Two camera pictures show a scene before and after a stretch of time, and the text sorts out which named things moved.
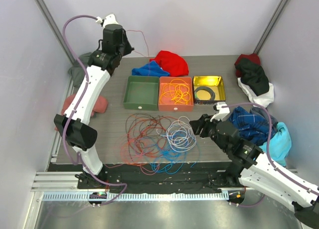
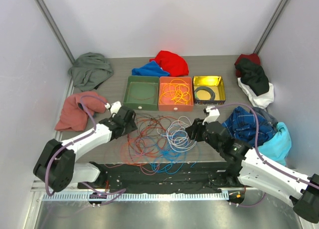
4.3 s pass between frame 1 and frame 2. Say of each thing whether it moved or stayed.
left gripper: moved
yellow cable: stayed
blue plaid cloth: stayed
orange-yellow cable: stayed
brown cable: moved
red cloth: stayed
